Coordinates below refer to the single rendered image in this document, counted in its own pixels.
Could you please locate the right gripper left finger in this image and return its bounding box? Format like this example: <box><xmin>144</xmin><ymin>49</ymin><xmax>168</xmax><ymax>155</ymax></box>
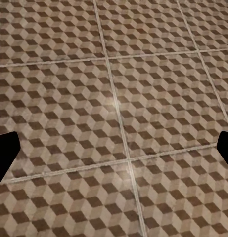
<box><xmin>0</xmin><ymin>131</ymin><xmax>21</xmax><ymax>182</ymax></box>

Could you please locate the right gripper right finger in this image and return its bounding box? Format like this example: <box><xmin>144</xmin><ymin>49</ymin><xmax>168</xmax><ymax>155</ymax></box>
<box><xmin>217</xmin><ymin>131</ymin><xmax>228</xmax><ymax>164</ymax></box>

